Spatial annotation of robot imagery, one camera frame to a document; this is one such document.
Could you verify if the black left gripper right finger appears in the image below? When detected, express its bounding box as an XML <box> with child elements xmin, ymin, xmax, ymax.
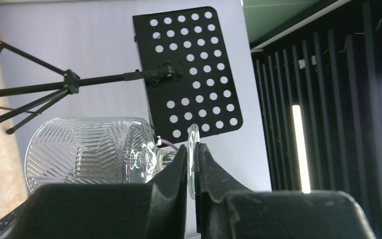
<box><xmin>194</xmin><ymin>143</ymin><xmax>375</xmax><ymax>239</ymax></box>

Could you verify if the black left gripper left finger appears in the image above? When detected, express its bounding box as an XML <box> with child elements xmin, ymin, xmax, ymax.
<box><xmin>8</xmin><ymin>145</ymin><xmax>188</xmax><ymax>239</ymax></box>

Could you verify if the clear wine glass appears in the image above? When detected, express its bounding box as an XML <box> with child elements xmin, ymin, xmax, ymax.
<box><xmin>24</xmin><ymin>117</ymin><xmax>201</xmax><ymax>200</ymax></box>

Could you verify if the black perforated stand plate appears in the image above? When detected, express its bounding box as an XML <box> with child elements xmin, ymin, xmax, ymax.
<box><xmin>132</xmin><ymin>6</ymin><xmax>243</xmax><ymax>143</ymax></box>

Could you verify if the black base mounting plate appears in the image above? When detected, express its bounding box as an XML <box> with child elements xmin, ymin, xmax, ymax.
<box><xmin>0</xmin><ymin>201</ymin><xmax>26</xmax><ymax>239</ymax></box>

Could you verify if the black tripod stand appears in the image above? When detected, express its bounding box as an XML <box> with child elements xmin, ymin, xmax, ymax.
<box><xmin>0</xmin><ymin>40</ymin><xmax>184</xmax><ymax>135</ymax></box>

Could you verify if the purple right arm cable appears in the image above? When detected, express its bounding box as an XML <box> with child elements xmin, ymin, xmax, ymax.
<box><xmin>159</xmin><ymin>137</ymin><xmax>179</xmax><ymax>152</ymax></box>

